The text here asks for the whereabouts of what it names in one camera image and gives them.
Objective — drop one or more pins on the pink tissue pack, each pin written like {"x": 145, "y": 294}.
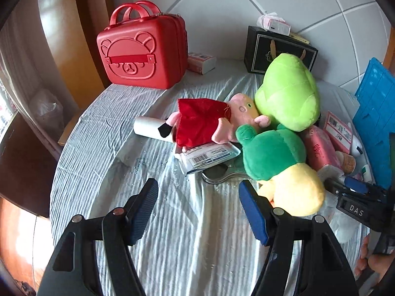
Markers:
{"x": 201, "y": 62}

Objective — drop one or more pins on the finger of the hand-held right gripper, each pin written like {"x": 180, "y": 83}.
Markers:
{"x": 355, "y": 184}

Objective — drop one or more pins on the pig plush in red dress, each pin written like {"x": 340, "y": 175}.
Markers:
{"x": 203, "y": 120}

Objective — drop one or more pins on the white packet with barcode label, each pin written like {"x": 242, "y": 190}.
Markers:
{"x": 338, "y": 130}

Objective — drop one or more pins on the blue white wipes pack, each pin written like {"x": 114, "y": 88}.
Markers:
{"x": 209, "y": 158}

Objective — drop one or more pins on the light green frog plush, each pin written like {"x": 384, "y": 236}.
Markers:
{"x": 288, "y": 94}

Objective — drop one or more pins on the person's right hand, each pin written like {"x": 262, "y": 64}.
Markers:
{"x": 379, "y": 263}

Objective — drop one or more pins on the clear plastic bag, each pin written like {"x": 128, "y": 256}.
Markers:
{"x": 46, "y": 109}

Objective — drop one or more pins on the yellow booklet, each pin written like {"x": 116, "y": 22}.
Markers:
{"x": 300, "y": 38}

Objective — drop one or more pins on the red bear suitcase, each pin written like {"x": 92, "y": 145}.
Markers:
{"x": 139, "y": 52}

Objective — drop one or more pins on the green and yellow plush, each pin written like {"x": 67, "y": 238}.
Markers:
{"x": 277, "y": 166}

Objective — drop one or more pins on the striped grey bedsheet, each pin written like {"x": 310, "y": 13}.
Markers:
{"x": 185, "y": 222}

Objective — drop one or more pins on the pink box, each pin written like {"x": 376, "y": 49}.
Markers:
{"x": 321, "y": 151}

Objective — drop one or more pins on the blue plastic crate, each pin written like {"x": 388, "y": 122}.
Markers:
{"x": 375, "y": 120}

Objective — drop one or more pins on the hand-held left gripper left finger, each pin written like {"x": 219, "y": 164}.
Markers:
{"x": 144, "y": 212}

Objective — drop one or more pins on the pink wrapped packet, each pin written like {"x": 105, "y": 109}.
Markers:
{"x": 274, "y": 23}

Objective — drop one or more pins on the black gift box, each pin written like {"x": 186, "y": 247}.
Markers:
{"x": 277, "y": 54}

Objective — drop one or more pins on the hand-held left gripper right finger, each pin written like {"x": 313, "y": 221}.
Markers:
{"x": 254, "y": 217}

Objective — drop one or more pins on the white cylinder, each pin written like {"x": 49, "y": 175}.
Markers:
{"x": 147, "y": 127}

